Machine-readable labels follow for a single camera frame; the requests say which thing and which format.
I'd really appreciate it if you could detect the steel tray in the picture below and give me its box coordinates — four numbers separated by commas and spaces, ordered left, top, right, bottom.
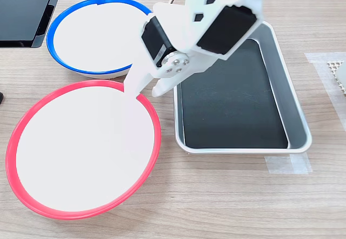
174, 19, 313, 155

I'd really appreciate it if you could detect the black tray mat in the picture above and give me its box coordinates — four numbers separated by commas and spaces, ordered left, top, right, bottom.
180, 38, 289, 150

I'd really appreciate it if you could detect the clear tape under base plate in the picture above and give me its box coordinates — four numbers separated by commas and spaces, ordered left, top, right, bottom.
304, 51, 346, 132

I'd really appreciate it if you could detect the clear tape patch by tray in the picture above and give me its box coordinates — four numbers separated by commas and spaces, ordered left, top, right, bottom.
264, 153, 314, 175

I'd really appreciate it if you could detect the red-rimmed white plate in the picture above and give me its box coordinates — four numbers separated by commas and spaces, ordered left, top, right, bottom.
5, 79, 162, 221

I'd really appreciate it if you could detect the pale perforated base plate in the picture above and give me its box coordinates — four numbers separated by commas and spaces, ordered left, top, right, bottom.
327, 60, 346, 97

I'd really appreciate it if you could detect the blue-rimmed white plate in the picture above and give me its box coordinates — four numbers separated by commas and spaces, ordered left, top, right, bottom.
46, 0, 155, 79

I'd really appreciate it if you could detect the black glossy panel device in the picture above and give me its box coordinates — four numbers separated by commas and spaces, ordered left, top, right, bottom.
0, 0, 65, 48

